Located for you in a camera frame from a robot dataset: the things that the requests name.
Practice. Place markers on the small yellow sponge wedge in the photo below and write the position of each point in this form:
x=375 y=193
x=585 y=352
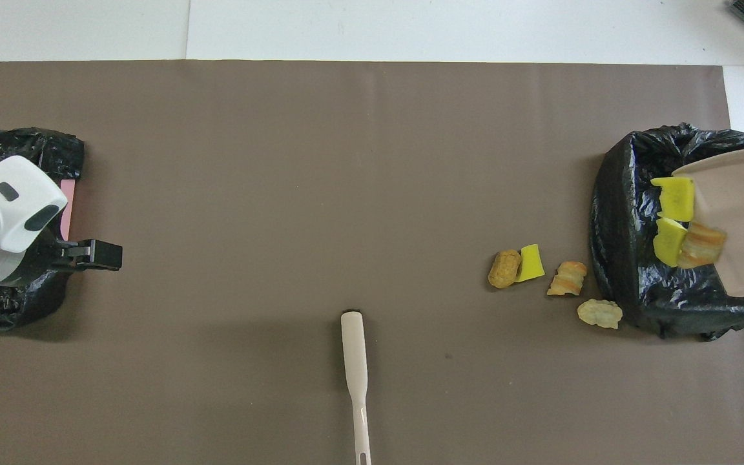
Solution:
x=532 y=265

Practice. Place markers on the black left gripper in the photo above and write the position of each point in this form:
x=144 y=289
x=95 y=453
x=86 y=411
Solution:
x=55 y=252

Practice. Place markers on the beige plastic dustpan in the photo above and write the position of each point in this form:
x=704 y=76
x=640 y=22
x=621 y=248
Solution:
x=743 y=219

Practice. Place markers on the pink bin under bag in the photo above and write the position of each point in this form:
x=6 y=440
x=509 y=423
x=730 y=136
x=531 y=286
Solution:
x=68 y=206

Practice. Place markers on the notched yellow sponge piece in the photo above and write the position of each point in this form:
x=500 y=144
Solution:
x=675 y=197

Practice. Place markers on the black plastic trash bag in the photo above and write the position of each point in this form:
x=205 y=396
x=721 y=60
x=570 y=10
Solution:
x=624 y=271
x=17 y=142

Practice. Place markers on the yellow sponge with green side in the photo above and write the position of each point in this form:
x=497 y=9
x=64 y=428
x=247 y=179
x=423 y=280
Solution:
x=668 y=242

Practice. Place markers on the brown oval bread roll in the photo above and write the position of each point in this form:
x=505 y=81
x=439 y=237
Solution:
x=504 y=269

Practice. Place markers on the beige hand brush black bristles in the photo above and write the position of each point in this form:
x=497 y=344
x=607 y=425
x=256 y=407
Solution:
x=354 y=361

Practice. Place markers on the brown table mat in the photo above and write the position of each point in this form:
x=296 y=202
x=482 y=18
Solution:
x=281 y=194

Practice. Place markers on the pale bread piece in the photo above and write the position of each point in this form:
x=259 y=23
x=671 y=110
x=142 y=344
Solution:
x=599 y=314

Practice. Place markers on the orange striped croissant piece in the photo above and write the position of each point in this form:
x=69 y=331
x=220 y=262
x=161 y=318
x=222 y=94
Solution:
x=567 y=279

